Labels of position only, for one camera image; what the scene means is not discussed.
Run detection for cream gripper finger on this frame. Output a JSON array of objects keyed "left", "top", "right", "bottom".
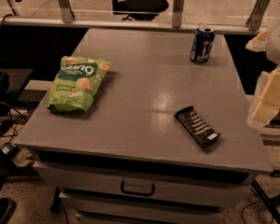
[
  {"left": 259, "top": 66, "right": 280, "bottom": 108},
  {"left": 251, "top": 103, "right": 280, "bottom": 123}
]

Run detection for black rxbar chocolate bar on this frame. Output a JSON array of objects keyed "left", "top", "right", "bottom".
[{"left": 174, "top": 106, "right": 220, "bottom": 151}]

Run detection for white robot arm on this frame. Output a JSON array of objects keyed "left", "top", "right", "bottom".
[{"left": 245, "top": 14, "right": 280, "bottom": 128}]

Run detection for green rice chip bag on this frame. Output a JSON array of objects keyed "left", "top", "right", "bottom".
[{"left": 47, "top": 56, "right": 111, "bottom": 113}]

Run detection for blue soda can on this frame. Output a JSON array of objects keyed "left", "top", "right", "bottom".
[{"left": 189, "top": 24, "right": 216, "bottom": 63}]

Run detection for black office chair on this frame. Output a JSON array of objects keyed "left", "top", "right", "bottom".
[{"left": 112, "top": 0, "right": 169, "bottom": 21}]

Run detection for black shoe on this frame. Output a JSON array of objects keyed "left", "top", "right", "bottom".
[{"left": 0, "top": 198, "right": 15, "bottom": 224}]

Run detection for metal railing post right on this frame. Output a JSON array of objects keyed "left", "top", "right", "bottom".
[{"left": 245, "top": 0, "right": 271, "bottom": 31}]

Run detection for metal railing post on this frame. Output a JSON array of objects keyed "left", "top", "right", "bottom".
[
  {"left": 245, "top": 0, "right": 271, "bottom": 31},
  {"left": 58, "top": 0, "right": 75, "bottom": 23},
  {"left": 172, "top": 0, "right": 185, "bottom": 28}
]

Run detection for metal railing post middle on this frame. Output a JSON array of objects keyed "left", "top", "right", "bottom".
[{"left": 172, "top": 0, "right": 185, "bottom": 28}]

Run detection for black drawer handle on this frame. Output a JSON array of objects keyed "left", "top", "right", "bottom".
[{"left": 120, "top": 181, "right": 156, "bottom": 197}]

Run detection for metal railing post left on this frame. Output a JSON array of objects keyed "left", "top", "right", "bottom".
[{"left": 58, "top": 0, "right": 75, "bottom": 23}]

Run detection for black floor cables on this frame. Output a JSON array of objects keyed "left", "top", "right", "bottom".
[{"left": 0, "top": 98, "right": 31, "bottom": 147}]

